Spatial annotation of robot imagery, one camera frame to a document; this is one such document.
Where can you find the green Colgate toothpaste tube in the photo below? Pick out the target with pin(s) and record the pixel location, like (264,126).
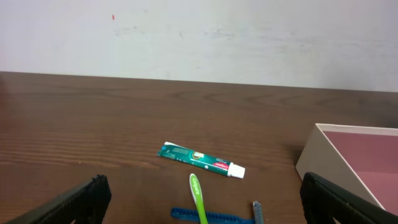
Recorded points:
(198,159)

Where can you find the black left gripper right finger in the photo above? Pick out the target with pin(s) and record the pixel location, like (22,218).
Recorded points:
(327,203)

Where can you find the pink cardboard box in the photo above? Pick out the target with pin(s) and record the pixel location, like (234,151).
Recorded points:
(360,159)

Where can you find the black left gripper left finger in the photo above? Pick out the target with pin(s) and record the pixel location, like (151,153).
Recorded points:
(84,204)

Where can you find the green Colgate toothbrush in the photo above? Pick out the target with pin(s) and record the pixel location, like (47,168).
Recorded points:
(198,198)

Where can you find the blue disposable razor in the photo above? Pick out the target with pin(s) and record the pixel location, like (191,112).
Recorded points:
(219,218)

